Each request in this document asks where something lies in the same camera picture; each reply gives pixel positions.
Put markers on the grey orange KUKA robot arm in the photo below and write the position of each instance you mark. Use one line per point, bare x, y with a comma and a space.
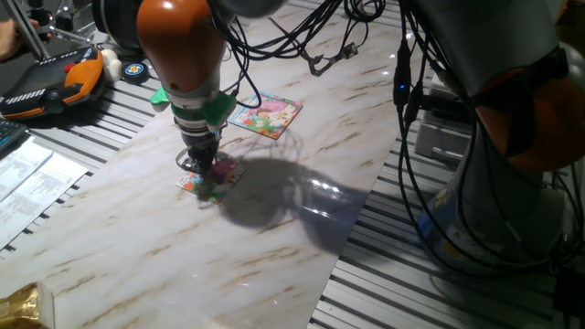
178, 41

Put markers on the blue round disc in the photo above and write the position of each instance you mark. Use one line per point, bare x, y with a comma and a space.
135, 72

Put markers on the white marble pattern board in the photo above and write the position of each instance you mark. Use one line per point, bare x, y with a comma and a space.
137, 251

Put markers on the printed white paper sheet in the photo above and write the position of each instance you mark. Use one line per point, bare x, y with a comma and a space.
23, 169
41, 192

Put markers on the black filament spool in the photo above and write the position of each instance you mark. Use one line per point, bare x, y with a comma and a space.
116, 23

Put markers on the gold foil bag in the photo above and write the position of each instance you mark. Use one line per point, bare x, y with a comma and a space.
18, 308

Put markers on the orange black teach pendant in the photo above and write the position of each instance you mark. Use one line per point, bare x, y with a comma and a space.
50, 84

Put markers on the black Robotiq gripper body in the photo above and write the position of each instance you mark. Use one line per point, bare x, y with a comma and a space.
202, 146

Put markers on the butterfly puzzle reference card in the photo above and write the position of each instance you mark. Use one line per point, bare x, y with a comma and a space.
267, 116

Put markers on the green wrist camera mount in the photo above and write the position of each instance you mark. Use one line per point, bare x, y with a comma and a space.
217, 109

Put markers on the white flat box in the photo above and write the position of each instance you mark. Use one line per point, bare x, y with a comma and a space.
434, 137

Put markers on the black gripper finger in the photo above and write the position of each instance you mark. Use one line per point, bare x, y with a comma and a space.
198, 167
209, 167

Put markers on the white figurine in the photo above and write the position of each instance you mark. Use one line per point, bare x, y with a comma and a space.
111, 64

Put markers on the colourful picture card left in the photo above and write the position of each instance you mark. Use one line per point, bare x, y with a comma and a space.
205, 189

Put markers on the person's bare hand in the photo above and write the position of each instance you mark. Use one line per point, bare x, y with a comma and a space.
9, 40

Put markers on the black computer keyboard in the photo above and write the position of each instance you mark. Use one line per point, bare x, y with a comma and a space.
9, 134

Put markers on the black metal stand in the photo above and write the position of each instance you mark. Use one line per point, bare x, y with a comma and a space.
64, 20

